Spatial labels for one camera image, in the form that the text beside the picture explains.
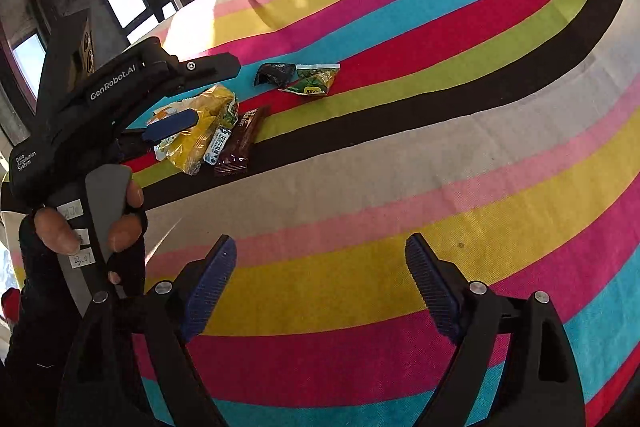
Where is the brown hazelnut chocolate bar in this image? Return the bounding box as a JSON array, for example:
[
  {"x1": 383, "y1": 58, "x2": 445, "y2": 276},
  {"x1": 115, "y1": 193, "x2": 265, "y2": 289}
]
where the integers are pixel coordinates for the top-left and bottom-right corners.
[{"x1": 214, "y1": 106, "x2": 270, "y2": 176}]

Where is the left hand black glove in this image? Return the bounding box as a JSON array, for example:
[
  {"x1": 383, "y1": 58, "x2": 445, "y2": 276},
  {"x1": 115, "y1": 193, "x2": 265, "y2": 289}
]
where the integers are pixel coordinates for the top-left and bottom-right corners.
[{"x1": 18, "y1": 181, "x2": 148, "y2": 303}]

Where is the white ginkgo snack packet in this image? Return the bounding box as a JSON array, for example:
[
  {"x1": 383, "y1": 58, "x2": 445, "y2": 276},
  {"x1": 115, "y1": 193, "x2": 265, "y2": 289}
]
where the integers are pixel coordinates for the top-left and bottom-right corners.
[{"x1": 146, "y1": 98, "x2": 200, "y2": 128}]

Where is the large yellow snack packet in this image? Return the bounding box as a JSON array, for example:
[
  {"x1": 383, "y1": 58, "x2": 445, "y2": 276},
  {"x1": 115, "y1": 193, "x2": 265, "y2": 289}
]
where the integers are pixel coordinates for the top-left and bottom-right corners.
[{"x1": 154, "y1": 84, "x2": 238, "y2": 176}]

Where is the white blue milk packet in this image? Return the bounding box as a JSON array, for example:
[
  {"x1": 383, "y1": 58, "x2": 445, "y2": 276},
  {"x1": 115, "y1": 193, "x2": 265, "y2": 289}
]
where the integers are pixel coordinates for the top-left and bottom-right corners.
[{"x1": 203, "y1": 127, "x2": 232, "y2": 166}]

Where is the small black snack packet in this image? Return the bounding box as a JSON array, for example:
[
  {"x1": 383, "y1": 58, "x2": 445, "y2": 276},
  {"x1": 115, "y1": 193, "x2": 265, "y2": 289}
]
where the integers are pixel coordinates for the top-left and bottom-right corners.
[{"x1": 254, "y1": 63, "x2": 296, "y2": 89}]

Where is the small green nut packet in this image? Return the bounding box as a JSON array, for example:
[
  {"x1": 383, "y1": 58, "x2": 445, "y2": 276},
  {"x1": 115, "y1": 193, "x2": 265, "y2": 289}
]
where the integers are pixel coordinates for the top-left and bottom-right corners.
[{"x1": 280, "y1": 64, "x2": 341, "y2": 96}]

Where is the striped colourful tablecloth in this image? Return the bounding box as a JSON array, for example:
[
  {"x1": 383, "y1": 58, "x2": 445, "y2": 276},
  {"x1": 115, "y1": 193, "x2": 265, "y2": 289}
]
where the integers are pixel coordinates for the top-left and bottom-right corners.
[{"x1": 131, "y1": 0, "x2": 639, "y2": 426}]

